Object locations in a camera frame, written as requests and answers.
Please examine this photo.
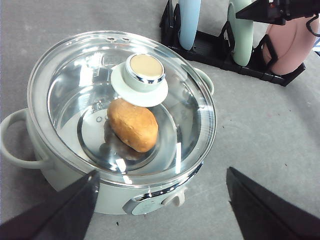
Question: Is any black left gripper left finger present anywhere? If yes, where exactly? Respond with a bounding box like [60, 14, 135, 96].
[0, 169, 100, 240]

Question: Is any blue plate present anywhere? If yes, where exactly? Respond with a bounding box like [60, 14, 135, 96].
[178, 0, 202, 51]

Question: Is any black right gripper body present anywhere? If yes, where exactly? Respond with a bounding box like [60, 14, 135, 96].
[268, 0, 320, 25]

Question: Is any brown potato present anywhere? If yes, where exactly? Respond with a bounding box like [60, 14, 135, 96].
[107, 98, 159, 153]

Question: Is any glass pot lid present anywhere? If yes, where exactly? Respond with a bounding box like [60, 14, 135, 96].
[27, 30, 217, 188]

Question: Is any green plate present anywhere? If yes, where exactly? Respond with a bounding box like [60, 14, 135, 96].
[227, 0, 254, 67]

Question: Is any black camera cable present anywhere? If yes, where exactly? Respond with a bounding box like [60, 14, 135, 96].
[306, 13, 320, 37]

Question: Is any black plate rack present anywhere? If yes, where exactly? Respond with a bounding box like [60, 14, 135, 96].
[159, 0, 306, 86]

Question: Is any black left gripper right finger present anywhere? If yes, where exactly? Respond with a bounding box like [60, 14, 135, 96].
[226, 166, 320, 240]

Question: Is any pink plate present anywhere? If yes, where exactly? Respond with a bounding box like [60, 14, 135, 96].
[262, 16, 319, 75]

